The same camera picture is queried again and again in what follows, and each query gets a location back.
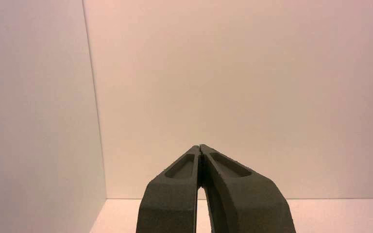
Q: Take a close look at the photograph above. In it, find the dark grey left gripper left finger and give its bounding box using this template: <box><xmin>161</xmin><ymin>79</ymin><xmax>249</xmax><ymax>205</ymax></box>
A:
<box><xmin>136</xmin><ymin>145</ymin><xmax>202</xmax><ymax>233</ymax></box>

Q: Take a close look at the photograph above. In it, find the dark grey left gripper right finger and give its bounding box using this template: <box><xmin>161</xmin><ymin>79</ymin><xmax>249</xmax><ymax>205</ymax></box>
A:
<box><xmin>201</xmin><ymin>144</ymin><xmax>297</xmax><ymax>233</ymax></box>

